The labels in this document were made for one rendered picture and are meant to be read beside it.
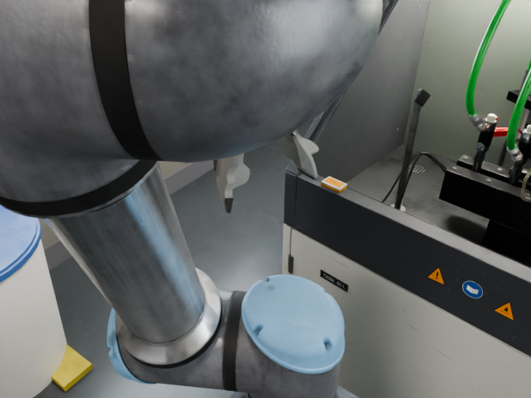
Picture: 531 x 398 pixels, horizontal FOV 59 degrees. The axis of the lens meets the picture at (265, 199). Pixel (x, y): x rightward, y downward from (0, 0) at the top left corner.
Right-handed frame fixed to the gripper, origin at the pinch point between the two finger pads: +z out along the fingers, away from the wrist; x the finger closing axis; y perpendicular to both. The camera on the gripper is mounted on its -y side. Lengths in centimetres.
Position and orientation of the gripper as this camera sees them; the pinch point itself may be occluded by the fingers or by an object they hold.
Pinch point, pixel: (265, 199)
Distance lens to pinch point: 59.3
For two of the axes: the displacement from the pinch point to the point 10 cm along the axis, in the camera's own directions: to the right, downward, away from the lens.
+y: 6.2, -0.5, 7.8
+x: -7.4, 2.9, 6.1
